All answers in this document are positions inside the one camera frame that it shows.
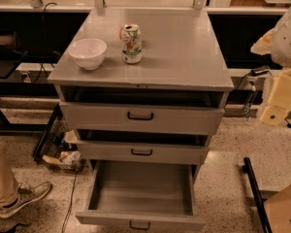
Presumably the black metal cart frame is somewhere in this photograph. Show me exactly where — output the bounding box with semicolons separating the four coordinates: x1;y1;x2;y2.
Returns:
242;157;273;233

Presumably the white bowl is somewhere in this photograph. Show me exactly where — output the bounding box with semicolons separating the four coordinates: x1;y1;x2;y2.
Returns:
68;38;107;70

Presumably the brown cardboard box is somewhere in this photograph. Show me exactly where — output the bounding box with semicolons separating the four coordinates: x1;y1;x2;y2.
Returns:
264;184;291;233

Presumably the grey top drawer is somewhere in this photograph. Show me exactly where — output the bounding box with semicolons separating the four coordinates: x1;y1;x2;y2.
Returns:
60;102;223;135

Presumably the black floor cable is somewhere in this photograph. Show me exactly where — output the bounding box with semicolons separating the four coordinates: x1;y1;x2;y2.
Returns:
60;165;83;233

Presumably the beige trouser leg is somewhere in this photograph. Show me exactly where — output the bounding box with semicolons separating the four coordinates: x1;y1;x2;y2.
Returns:
0;149;18;208

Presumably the black table leg frame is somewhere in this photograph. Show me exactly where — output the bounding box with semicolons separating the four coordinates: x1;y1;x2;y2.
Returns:
0;110;47;132

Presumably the grey bottom drawer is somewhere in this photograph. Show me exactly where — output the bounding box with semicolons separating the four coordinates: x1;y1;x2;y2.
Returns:
76;160;206;231

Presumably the wire basket with trash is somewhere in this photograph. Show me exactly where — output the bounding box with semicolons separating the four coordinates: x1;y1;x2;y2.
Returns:
32;105;85;172

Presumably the grey middle drawer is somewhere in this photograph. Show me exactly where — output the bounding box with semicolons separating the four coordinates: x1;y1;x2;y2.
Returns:
77;140;209;165

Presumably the grey drawer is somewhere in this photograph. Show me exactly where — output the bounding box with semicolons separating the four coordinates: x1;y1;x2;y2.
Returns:
77;140;209;165
60;102;223;135
76;160;206;231

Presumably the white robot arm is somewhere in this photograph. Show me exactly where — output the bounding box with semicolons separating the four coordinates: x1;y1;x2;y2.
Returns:
250;7;291;125

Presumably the grey metal drawer cabinet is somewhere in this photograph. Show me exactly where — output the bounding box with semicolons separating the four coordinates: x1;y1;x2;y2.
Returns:
47;7;235;167

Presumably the white green drink can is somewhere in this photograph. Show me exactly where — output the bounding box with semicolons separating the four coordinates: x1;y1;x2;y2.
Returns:
119;23;142;64

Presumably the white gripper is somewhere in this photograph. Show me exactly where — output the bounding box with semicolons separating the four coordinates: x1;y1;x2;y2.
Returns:
250;28;291;125

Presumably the black wall cable left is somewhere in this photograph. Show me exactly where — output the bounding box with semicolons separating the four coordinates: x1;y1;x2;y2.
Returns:
30;1;59;83

